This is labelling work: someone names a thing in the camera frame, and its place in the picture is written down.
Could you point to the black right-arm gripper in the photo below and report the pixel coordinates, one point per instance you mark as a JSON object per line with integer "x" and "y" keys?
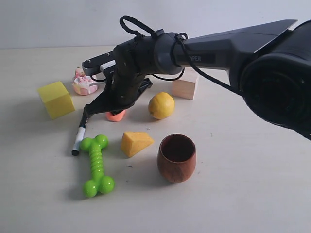
{"x": 134, "y": 60}

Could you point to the orange clay blob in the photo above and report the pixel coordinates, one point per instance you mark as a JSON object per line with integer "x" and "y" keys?
{"x": 115, "y": 118}

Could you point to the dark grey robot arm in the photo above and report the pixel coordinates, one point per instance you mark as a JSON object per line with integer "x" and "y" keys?
{"x": 269, "y": 65}

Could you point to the pink toy cake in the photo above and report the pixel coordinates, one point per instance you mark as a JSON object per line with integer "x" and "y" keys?
{"x": 83, "y": 84}

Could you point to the orange sponge wedge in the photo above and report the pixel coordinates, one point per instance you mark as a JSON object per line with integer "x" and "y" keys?
{"x": 133, "y": 142}

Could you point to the yellow lemon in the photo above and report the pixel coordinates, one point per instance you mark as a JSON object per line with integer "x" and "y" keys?
{"x": 161, "y": 105}

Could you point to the yellow foam cube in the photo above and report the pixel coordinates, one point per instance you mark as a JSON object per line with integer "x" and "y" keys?
{"x": 56, "y": 99}

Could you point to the black white marker pen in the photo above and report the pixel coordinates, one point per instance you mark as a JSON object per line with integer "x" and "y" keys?
{"x": 80, "y": 135}

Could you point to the light wooden block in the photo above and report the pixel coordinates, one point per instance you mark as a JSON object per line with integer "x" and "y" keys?
{"x": 185, "y": 87}

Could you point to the green toy bone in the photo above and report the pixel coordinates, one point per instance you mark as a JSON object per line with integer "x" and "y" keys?
{"x": 99, "y": 182}

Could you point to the brown wooden cup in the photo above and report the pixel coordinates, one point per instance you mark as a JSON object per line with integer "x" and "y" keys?
{"x": 176, "y": 158}

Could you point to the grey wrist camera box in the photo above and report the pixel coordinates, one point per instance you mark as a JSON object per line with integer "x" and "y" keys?
{"x": 98, "y": 64}

